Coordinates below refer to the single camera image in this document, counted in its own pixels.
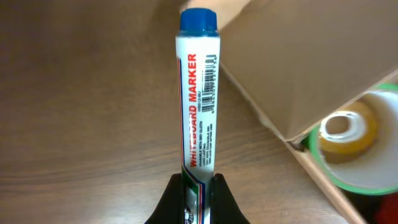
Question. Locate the green tape roll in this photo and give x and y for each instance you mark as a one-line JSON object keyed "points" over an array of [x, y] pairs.
{"points": [[375, 171]]}

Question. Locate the blue whiteboard marker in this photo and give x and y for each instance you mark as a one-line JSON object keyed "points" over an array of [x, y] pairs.
{"points": [[198, 60]]}

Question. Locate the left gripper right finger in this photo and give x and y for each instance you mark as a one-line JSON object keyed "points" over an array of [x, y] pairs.
{"points": [[224, 209]]}

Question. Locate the red black stapler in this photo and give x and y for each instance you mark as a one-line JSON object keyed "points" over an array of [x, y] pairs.
{"points": [[376, 209]]}

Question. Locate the small yellow tape roll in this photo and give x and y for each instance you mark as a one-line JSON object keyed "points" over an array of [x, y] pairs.
{"points": [[346, 134]]}

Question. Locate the brown cardboard box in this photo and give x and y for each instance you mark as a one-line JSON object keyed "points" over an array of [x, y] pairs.
{"points": [[296, 62]]}

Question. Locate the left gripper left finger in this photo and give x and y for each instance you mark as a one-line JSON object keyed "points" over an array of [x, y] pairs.
{"points": [[170, 208]]}

